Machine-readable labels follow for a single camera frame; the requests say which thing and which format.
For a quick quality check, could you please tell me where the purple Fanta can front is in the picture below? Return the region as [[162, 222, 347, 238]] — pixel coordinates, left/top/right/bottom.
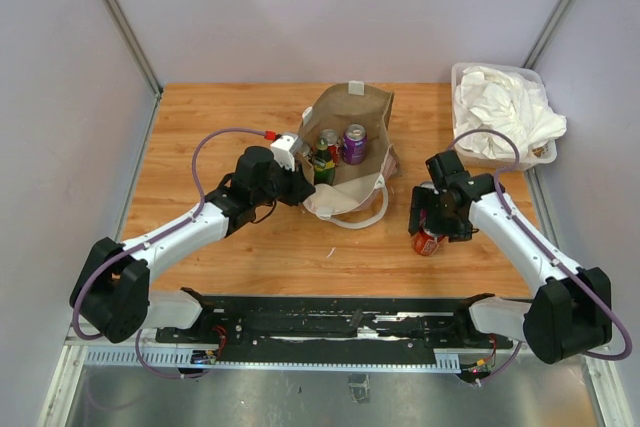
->
[[342, 124, 367, 165]]

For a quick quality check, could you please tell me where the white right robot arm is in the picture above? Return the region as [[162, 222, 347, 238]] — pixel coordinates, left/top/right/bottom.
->
[[408, 150, 612, 364]]

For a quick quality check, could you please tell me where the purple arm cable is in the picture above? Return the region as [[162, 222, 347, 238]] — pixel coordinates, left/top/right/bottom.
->
[[444, 128, 633, 388], [72, 127, 279, 381]]

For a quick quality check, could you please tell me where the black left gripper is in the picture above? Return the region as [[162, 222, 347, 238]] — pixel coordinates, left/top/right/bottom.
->
[[253, 156, 316, 207]]

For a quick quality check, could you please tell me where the aluminium frame post right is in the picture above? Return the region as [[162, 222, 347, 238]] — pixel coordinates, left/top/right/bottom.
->
[[522, 0, 576, 70]]

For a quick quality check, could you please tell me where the red cola can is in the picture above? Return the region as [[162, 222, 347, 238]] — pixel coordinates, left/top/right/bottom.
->
[[320, 129, 341, 165], [411, 229, 445, 256]]

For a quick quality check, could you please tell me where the white plastic basket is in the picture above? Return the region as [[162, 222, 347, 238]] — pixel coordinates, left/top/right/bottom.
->
[[450, 61, 559, 168]]

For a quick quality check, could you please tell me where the burlap canvas tote bag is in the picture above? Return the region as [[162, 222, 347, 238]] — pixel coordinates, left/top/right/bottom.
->
[[297, 81, 399, 230]]

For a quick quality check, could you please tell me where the white crumpled cloth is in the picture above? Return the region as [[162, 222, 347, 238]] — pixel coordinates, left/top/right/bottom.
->
[[458, 65, 568, 160]]

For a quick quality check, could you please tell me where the aluminium frame post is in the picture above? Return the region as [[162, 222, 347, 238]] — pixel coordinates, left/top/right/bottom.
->
[[101, 0, 163, 100], [522, 0, 576, 70]]

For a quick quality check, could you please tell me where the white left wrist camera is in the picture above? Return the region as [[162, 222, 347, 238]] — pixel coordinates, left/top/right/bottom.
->
[[270, 132, 302, 172]]

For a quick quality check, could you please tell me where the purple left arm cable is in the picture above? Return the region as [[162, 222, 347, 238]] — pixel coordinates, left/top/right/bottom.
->
[[72, 127, 279, 381]]

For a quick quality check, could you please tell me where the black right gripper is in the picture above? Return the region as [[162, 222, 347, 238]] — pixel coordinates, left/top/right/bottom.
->
[[409, 186, 472, 243]]

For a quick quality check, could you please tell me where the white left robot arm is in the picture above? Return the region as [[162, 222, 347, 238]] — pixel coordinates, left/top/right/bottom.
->
[[70, 139, 315, 343]]

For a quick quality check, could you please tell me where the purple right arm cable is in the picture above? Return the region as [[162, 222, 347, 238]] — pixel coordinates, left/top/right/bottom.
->
[[444, 128, 633, 388]]

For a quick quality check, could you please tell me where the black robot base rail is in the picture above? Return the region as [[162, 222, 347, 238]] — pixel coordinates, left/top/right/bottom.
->
[[153, 295, 513, 372]]

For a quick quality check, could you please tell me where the aluminium frame post left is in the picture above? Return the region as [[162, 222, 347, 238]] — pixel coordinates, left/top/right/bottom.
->
[[101, 0, 163, 100]]

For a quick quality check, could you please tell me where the green glass bottle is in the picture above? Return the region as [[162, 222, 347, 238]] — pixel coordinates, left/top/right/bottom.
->
[[312, 138, 336, 185]]

